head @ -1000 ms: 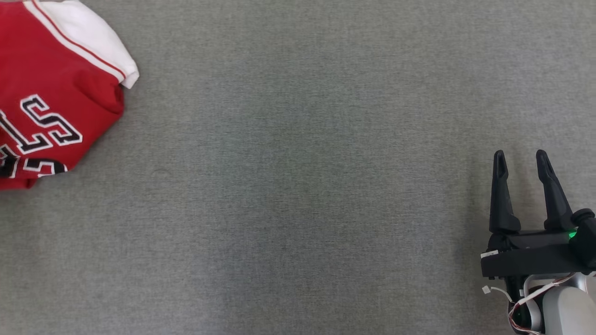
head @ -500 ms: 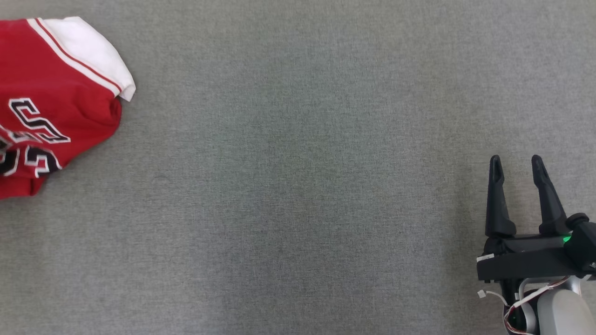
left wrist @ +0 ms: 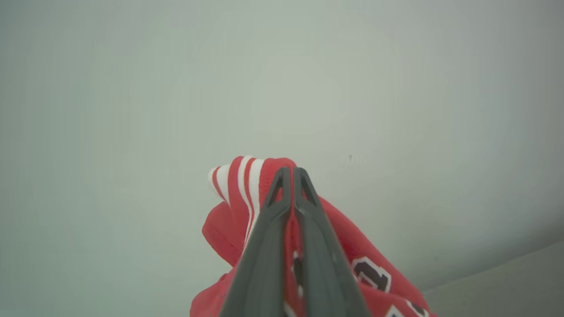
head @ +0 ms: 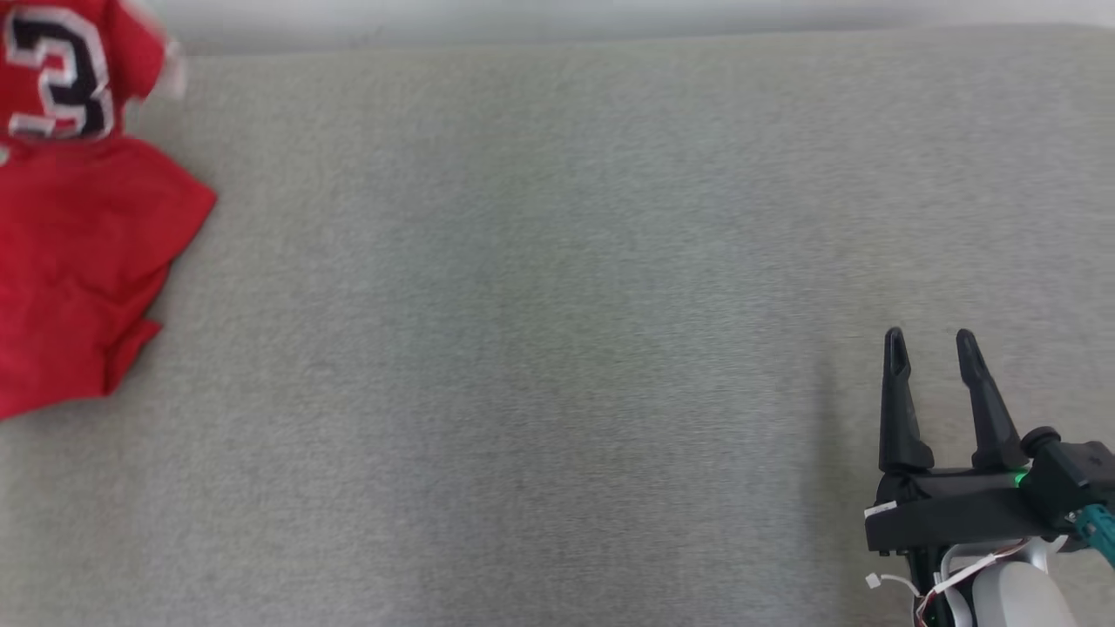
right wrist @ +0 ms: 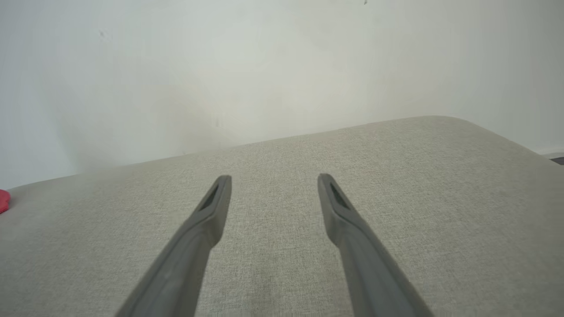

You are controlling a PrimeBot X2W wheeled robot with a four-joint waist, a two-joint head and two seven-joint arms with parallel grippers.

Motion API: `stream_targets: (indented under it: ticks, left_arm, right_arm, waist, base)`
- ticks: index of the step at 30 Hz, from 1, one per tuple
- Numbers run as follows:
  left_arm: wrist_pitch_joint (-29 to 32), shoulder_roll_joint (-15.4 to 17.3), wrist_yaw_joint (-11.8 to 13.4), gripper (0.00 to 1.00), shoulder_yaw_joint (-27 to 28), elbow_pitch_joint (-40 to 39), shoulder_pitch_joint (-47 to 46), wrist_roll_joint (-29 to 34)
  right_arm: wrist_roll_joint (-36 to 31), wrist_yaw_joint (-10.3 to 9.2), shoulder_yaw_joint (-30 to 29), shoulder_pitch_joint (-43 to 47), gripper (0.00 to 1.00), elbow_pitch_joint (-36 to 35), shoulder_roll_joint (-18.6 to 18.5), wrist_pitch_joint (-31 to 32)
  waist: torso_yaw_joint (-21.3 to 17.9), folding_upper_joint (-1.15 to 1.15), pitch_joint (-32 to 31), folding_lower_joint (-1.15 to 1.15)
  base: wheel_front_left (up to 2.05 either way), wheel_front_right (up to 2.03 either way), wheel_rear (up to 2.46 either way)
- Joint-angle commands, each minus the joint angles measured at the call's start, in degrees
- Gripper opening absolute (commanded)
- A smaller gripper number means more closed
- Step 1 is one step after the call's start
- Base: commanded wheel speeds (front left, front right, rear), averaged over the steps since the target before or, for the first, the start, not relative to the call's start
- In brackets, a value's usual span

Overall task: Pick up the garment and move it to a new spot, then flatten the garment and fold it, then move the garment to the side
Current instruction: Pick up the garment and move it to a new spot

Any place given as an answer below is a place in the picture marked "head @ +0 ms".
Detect thin white red cable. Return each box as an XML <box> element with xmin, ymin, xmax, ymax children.
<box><xmin>865</xmin><ymin>538</ymin><xmax>1033</xmax><ymax>626</ymax></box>

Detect red mesh shorts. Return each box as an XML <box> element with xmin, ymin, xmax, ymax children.
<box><xmin>0</xmin><ymin>135</ymin><xmax>219</xmax><ymax>423</ymax></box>

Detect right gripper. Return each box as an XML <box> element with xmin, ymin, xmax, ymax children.
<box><xmin>865</xmin><ymin>327</ymin><xmax>1062</xmax><ymax>556</ymax></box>

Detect red white basketball jersey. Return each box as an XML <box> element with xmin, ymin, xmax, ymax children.
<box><xmin>0</xmin><ymin>0</ymin><xmax>188</xmax><ymax>145</ymax></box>

